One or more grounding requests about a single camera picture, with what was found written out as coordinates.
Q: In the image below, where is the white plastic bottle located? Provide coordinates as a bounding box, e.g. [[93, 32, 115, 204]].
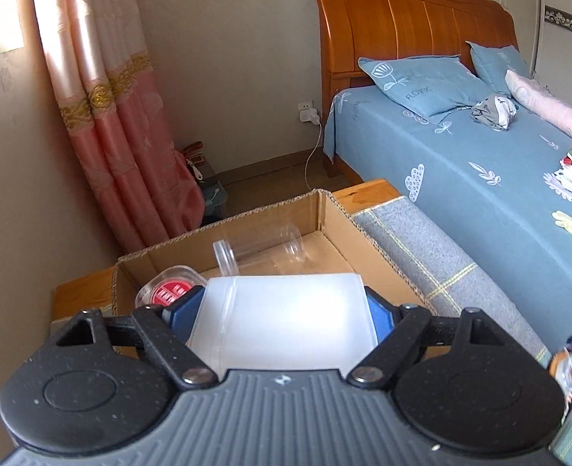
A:
[[186, 273, 379, 377]]

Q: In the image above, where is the clear box red lid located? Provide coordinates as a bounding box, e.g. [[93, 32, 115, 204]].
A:
[[135, 265, 207, 308]]

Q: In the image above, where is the brown cardboard box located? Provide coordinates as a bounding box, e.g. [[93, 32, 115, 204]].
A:
[[111, 190, 424, 316]]

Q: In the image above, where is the clear plastic jar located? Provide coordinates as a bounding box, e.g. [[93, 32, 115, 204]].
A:
[[212, 224, 307, 276]]

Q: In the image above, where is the clutter behind curtain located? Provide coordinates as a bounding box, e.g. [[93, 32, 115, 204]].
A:
[[182, 141, 228, 226]]

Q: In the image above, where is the blue bed sheet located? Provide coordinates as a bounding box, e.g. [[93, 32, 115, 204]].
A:
[[324, 86, 572, 348]]

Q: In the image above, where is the crumpled grey white cloth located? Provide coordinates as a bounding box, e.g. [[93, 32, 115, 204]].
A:
[[470, 95, 518, 132]]

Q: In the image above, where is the blue flower pillow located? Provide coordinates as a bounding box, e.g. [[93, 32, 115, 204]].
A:
[[357, 56, 493, 120]]

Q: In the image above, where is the pink long pillow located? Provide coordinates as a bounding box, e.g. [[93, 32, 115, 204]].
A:
[[505, 70, 572, 138]]

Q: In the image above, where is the pink curtain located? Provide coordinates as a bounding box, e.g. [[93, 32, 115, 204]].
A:
[[34, 0, 205, 251]]

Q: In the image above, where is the wooden bed headboard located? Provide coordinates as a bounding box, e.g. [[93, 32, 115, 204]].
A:
[[304, 0, 520, 185]]

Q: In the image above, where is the white charger cable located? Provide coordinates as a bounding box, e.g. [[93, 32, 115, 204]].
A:
[[303, 118, 325, 193]]

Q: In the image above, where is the white wall charger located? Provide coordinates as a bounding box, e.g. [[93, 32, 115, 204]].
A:
[[297, 101, 321, 126]]

